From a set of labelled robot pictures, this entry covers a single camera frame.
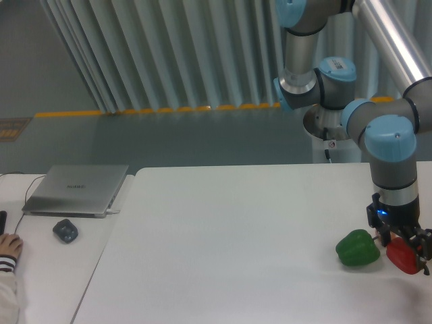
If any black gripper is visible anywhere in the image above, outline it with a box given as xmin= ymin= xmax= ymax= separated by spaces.
xmin=367 ymin=192 xmax=431 ymax=274

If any red bell pepper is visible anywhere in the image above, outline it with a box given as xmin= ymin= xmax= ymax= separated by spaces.
xmin=386 ymin=237 xmax=419 ymax=275

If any white striped sleeve forearm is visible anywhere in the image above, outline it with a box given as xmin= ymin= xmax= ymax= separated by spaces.
xmin=1 ymin=254 xmax=20 ymax=323

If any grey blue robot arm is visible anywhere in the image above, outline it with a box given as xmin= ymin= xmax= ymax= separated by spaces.
xmin=274 ymin=1 xmax=431 ymax=274

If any green bell pepper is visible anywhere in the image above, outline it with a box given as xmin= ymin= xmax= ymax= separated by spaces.
xmin=335 ymin=229 xmax=381 ymax=267

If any person's hand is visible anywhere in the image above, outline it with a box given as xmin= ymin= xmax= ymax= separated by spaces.
xmin=0 ymin=234 xmax=24 ymax=261

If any white usb plug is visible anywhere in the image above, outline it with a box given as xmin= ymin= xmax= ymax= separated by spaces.
xmin=106 ymin=209 xmax=120 ymax=215

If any white folding partition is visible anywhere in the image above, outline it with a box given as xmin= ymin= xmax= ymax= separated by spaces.
xmin=39 ymin=0 xmax=432 ymax=114

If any silver laptop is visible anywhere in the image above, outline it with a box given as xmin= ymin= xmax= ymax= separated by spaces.
xmin=22 ymin=165 xmax=128 ymax=218

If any black phone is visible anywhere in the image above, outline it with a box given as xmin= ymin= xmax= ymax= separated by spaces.
xmin=0 ymin=211 xmax=7 ymax=235

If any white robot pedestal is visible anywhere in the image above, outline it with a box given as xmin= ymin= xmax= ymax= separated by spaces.
xmin=303 ymin=105 xmax=362 ymax=163

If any black pedestal cable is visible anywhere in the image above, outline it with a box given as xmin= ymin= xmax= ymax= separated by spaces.
xmin=322 ymin=126 xmax=333 ymax=164

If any black mouse cable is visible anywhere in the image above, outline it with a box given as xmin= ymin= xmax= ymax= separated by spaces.
xmin=0 ymin=172 xmax=46 ymax=235

